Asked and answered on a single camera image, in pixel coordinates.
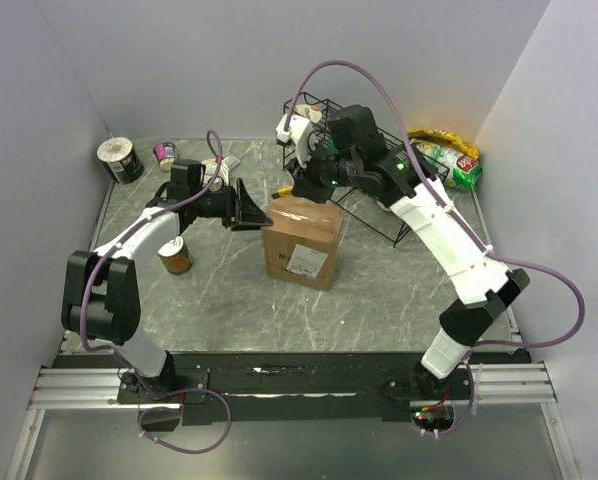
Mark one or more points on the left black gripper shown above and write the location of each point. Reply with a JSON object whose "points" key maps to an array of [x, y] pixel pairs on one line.
{"points": [[242, 214]]}

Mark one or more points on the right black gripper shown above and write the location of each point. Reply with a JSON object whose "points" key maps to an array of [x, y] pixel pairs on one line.
{"points": [[305, 186]]}

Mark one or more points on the brown cardboard express box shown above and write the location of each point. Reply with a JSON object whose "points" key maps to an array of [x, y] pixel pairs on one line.
{"points": [[301, 246]]}

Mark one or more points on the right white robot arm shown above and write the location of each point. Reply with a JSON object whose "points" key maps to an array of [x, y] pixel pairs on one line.
{"points": [[485, 287]]}

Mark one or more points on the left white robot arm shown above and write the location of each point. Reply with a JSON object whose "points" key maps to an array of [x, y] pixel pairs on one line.
{"points": [[101, 300]]}

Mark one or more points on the yogurt cup in rack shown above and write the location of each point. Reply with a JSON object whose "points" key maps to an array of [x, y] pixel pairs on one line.
{"points": [[309, 114]]}

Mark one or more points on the brown tin can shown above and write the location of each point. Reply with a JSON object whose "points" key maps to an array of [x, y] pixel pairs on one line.
{"points": [[175, 256]]}

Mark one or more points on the purple yogurt cup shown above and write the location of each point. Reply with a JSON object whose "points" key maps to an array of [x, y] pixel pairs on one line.
{"points": [[166, 154]]}

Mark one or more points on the yellow snack bag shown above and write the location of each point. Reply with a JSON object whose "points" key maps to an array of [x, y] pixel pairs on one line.
{"points": [[446, 138]]}

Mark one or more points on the black paper cup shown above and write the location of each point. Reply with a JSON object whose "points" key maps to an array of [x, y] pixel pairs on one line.
{"points": [[120, 160]]}

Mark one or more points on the green chips bag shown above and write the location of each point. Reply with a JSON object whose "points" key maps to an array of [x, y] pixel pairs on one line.
{"points": [[464, 171]]}

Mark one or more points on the circuit board with leds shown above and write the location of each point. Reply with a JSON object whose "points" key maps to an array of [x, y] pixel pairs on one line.
{"points": [[436, 417]]}

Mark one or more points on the black wire rack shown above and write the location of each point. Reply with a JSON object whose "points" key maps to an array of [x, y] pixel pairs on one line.
{"points": [[388, 171]]}

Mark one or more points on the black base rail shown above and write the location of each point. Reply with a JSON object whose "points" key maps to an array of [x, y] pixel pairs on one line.
{"points": [[253, 386]]}

